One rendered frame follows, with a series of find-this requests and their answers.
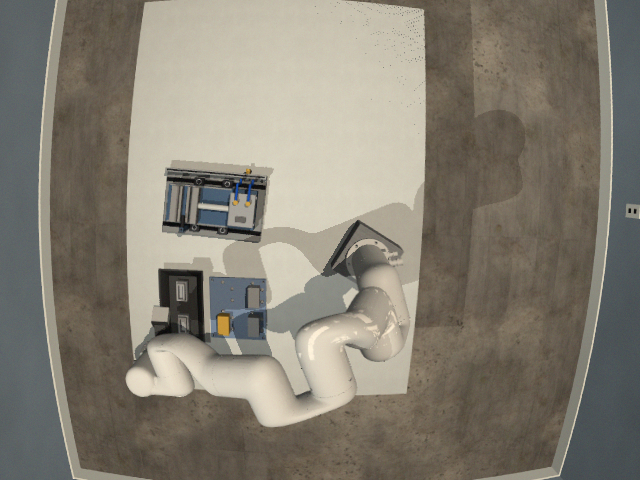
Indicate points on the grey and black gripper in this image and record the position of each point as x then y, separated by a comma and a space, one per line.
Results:
144, 348

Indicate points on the golden yellow block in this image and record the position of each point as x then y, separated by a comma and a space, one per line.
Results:
224, 324

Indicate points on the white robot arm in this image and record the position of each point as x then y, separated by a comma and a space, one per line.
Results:
319, 346

